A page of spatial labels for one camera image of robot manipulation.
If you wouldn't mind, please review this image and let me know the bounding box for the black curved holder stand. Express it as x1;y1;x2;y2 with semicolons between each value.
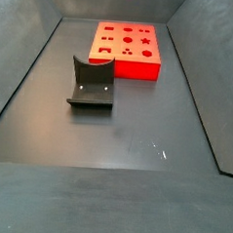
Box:
67;57;115;107

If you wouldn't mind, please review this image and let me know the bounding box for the red shape sorter block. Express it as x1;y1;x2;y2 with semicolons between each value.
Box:
89;21;162;81

